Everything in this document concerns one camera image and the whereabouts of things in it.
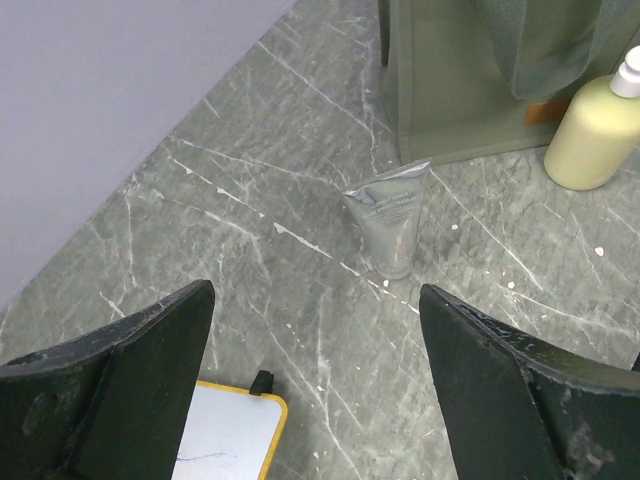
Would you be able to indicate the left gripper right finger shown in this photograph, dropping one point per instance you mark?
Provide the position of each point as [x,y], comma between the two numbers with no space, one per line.
[518,407]

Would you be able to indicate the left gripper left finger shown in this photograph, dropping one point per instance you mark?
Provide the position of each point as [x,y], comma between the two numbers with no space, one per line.
[112,403]

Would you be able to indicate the yellow-green pump bottle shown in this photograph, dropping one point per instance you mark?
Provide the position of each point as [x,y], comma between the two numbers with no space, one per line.
[599,129]

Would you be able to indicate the green canvas bag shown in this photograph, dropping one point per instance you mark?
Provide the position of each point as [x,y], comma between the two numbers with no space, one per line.
[465,79]

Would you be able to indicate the yellow-framed whiteboard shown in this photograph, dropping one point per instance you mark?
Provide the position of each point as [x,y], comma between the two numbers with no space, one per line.
[231,432]

